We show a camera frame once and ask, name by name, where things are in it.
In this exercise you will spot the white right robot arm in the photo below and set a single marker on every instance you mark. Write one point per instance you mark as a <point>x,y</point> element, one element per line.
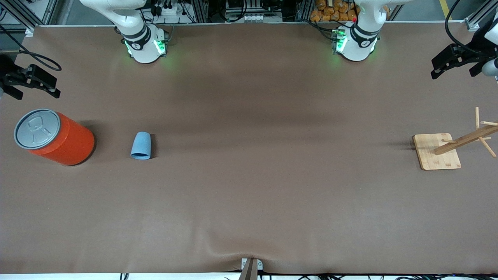
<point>142,46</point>

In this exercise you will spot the grey metal camera bracket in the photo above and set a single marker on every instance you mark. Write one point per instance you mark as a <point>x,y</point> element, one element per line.
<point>251,268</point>

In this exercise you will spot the white power strip with plugs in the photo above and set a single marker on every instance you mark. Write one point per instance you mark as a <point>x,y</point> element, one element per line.
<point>171,9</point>

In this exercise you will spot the orange snack bag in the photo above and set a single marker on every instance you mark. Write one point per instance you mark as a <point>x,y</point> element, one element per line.
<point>330,11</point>

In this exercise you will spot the aluminium frame post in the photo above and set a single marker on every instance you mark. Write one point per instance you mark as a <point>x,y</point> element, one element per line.
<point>199,11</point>
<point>304,11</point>

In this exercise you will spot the wooden cup rack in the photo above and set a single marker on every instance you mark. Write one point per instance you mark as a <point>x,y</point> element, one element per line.
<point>437,153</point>

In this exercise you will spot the brown table mat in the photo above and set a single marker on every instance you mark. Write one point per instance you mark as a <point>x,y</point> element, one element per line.
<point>249,175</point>

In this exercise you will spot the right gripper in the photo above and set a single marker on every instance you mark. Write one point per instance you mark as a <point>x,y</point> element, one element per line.
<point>8,76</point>

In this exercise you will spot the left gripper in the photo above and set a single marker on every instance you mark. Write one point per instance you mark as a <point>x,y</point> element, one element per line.
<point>472,55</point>

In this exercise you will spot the light blue plastic cup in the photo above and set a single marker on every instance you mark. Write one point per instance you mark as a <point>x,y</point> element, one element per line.
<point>141,146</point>

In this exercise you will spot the aluminium frame profile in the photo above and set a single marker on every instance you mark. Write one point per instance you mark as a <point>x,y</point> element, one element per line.
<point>23,13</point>
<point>472,22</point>

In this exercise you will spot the orange can with grey lid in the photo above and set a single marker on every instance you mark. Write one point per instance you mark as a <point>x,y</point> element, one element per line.
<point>66,142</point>

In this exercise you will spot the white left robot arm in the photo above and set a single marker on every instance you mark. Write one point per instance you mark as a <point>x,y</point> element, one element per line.
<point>356,44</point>

